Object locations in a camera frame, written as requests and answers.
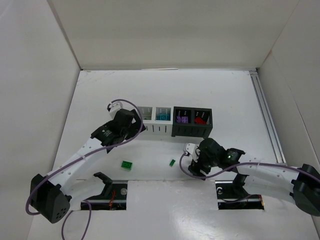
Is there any teal printed oval lego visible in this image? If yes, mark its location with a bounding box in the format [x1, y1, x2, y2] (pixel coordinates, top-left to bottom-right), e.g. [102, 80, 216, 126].
[156, 114, 171, 121]

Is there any small green lego plate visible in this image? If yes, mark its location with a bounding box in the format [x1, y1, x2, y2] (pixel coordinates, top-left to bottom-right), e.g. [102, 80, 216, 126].
[169, 159, 176, 167]

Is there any red transparent lego brick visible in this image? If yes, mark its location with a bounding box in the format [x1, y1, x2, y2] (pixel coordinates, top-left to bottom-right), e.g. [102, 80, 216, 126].
[194, 117, 207, 125]

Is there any purple lego brick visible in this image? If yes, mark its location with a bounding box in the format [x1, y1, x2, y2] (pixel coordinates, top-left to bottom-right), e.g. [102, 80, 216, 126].
[181, 116, 189, 124]

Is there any lilac arched lego brick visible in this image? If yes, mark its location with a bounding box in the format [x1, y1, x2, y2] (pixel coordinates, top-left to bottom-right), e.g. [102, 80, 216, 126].
[176, 116, 182, 123]

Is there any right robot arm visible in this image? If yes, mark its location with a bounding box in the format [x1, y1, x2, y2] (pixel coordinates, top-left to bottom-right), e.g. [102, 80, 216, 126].
[183, 138, 320, 217]

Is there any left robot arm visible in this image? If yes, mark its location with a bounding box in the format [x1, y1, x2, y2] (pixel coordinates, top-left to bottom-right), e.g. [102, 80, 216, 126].
[25, 107, 146, 224]

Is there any white double bin container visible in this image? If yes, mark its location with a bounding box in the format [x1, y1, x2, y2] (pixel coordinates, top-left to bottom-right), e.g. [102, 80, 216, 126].
[138, 106, 173, 136]

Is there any black double bin container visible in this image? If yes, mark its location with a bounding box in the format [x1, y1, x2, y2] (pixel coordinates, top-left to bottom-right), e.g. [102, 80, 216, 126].
[171, 106, 213, 138]

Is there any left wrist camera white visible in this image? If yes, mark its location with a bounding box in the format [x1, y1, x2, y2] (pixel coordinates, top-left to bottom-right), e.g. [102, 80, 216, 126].
[106, 101, 123, 119]

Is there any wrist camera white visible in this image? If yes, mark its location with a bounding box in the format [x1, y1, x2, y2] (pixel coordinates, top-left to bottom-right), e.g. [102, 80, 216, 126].
[183, 143, 198, 161]
[106, 101, 123, 119]

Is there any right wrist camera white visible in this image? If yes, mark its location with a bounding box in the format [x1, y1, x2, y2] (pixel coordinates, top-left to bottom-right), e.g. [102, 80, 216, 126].
[183, 143, 198, 161]

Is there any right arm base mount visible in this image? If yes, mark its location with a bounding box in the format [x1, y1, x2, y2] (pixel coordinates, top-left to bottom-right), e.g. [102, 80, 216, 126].
[215, 174, 264, 210]

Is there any aluminium rail right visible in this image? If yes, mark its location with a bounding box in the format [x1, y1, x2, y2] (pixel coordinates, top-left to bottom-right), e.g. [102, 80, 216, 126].
[249, 70, 287, 164]

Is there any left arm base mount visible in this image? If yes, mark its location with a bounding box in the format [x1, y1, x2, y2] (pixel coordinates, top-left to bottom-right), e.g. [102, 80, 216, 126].
[87, 172, 128, 211]

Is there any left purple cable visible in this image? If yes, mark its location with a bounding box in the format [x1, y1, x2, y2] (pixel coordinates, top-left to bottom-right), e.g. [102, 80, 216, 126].
[26, 99, 145, 240]

